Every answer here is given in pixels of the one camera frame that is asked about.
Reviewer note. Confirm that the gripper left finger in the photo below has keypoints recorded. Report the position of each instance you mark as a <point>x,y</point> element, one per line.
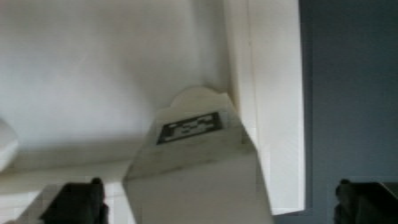
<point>79,206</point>

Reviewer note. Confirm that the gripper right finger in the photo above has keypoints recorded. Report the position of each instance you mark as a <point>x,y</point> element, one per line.
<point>367,203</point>

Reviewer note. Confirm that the white table leg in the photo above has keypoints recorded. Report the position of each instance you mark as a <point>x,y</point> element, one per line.
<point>194,181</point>

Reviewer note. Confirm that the white square tabletop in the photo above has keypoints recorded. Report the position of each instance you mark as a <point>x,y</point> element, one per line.
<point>100,58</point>

